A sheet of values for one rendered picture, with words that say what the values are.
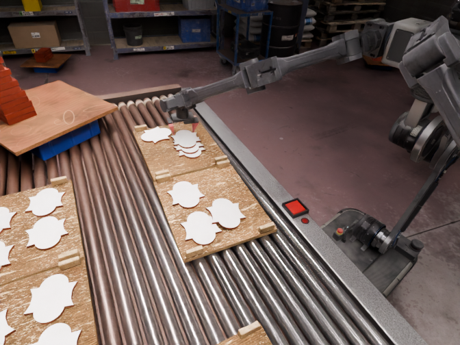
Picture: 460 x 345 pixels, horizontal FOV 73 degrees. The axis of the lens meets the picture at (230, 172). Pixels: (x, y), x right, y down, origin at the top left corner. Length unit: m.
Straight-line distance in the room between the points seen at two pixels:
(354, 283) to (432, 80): 0.63
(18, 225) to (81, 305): 0.42
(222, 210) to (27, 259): 0.65
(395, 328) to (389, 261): 1.11
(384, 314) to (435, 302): 1.37
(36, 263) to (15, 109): 0.76
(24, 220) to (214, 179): 0.70
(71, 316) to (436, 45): 1.10
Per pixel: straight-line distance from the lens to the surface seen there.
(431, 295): 2.47
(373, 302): 1.10
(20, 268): 1.17
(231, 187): 1.27
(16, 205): 1.39
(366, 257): 2.09
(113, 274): 1.07
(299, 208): 1.24
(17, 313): 1.08
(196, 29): 5.66
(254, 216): 1.16
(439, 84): 0.83
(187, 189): 1.25
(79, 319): 1.01
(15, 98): 1.66
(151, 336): 0.95
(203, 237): 1.08
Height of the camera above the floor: 1.79
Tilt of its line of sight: 39 degrees down
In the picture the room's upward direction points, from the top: 3 degrees clockwise
